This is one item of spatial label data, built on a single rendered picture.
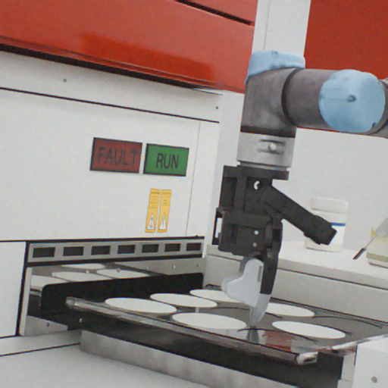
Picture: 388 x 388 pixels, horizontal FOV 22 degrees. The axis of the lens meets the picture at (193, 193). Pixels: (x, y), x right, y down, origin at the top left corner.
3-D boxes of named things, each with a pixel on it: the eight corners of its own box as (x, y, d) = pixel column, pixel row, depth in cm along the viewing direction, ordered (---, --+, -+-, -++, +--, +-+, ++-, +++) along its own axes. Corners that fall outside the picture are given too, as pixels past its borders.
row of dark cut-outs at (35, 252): (24, 261, 138) (26, 243, 138) (199, 253, 175) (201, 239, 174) (28, 261, 137) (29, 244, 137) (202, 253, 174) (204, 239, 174)
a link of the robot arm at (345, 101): (406, 78, 130) (336, 74, 138) (355, 66, 122) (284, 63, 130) (398, 139, 131) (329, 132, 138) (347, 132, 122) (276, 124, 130)
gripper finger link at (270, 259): (253, 289, 137) (261, 226, 137) (266, 290, 138) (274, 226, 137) (260, 295, 133) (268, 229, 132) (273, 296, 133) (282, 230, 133)
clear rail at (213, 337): (61, 306, 140) (63, 295, 140) (68, 305, 141) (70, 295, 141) (301, 367, 120) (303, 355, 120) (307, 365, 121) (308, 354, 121)
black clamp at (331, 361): (315, 368, 123) (317, 347, 123) (323, 366, 125) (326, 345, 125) (341, 375, 121) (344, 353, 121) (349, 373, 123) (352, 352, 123)
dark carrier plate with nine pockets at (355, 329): (76, 303, 141) (76, 298, 141) (208, 289, 170) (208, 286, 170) (296, 358, 122) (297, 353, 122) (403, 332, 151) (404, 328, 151)
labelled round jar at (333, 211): (297, 246, 189) (304, 195, 189) (314, 245, 195) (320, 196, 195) (332, 253, 185) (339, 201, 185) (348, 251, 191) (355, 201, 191)
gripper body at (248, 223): (210, 249, 140) (221, 162, 139) (271, 256, 141) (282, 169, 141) (219, 256, 132) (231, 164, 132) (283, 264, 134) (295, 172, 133)
